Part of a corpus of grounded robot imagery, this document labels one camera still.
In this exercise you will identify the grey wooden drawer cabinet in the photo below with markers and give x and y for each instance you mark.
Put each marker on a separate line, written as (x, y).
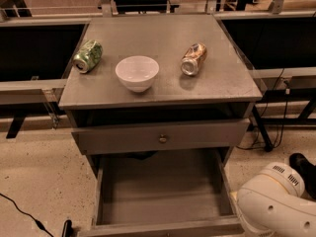
(223, 88)

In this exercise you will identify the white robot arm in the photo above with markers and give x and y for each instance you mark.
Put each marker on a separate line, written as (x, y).
(271, 203)

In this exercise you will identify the grey drawer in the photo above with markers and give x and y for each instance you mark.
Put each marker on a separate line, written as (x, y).
(127, 138)
(181, 193)

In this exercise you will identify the white ceramic bowl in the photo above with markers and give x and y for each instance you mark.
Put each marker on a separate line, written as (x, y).
(137, 73)

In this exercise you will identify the crushed green soda can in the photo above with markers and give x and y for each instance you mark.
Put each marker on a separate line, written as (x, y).
(88, 56)

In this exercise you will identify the black shoe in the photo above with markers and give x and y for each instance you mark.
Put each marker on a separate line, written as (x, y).
(306, 170)

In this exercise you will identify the grey top drawer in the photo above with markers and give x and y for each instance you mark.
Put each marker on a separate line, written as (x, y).
(127, 138)

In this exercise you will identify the crushed orange soda can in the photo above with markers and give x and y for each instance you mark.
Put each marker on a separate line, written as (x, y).
(193, 59)

